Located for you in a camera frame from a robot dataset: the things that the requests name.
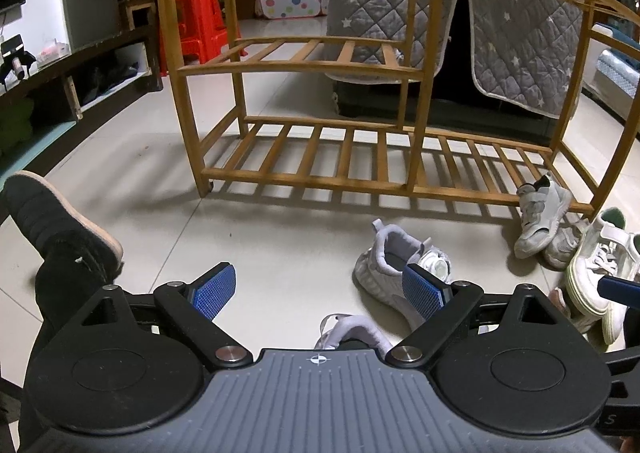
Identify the blue white mattress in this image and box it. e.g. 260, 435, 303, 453
582, 23, 640, 124

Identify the small wooden stool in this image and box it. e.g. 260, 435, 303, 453
124, 0, 162, 32

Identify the dark wooden cabinet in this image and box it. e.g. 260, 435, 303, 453
0, 25, 163, 168

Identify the grey quilted star blanket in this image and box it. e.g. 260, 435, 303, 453
325, 0, 467, 84
462, 0, 589, 122

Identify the lavender dial sneaker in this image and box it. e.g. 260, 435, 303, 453
352, 219, 453, 334
314, 314, 394, 352

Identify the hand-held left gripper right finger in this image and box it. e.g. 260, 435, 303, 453
387, 263, 562, 369

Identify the white beige velcro sneaker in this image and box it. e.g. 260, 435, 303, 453
548, 286, 603, 334

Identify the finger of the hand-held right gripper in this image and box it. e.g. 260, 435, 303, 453
597, 275, 640, 306

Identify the black slipper tan sole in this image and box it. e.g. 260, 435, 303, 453
2, 170, 124, 284

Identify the black device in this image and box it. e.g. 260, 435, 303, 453
0, 34, 37, 87

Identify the wooden shoe rack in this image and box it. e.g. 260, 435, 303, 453
152, 0, 640, 221

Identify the white grey velcro sneaker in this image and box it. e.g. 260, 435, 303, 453
515, 175, 574, 260
542, 220, 587, 270

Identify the person's black trouser leg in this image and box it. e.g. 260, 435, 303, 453
0, 230, 126, 453

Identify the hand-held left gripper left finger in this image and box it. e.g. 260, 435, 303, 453
82, 261, 253, 369

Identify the red plastic stool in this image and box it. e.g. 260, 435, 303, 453
160, 0, 242, 78

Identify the dark cloth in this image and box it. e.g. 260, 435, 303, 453
82, 62, 142, 100

